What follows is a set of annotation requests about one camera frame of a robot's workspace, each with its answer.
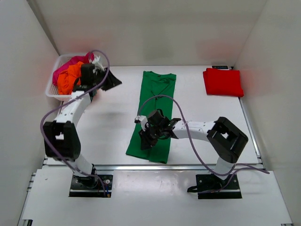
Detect aluminium rail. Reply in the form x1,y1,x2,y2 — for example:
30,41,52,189
95,164,207,171

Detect small black device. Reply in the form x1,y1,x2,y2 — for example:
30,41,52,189
212,65,229,70

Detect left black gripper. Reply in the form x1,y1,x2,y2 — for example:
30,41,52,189
95,66,123,91

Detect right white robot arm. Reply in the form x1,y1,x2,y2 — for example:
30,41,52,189
135,109,248,189

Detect purple cable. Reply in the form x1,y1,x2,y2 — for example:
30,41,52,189
135,94,270,194
40,49,111,197

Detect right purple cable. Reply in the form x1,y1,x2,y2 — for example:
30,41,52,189
135,94,270,194

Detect orange t shirt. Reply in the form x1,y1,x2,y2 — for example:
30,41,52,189
57,61,83,95

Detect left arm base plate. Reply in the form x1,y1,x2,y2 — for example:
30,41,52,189
69,174,113,198

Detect folded red t shirt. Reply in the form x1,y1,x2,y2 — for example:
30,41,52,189
203,68,244,97

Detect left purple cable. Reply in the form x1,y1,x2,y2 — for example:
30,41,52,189
40,49,111,197

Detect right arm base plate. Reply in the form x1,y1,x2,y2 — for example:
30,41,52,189
187,174,242,200

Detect pink t shirt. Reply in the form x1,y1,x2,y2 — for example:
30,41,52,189
52,52,94,86

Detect white plastic basket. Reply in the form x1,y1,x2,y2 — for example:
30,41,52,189
46,53,84,101

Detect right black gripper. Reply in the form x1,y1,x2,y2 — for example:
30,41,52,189
139,125,163,150

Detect green t shirt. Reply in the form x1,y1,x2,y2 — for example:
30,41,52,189
126,71,176,164

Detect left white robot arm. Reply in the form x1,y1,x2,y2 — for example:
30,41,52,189
42,64,122,188

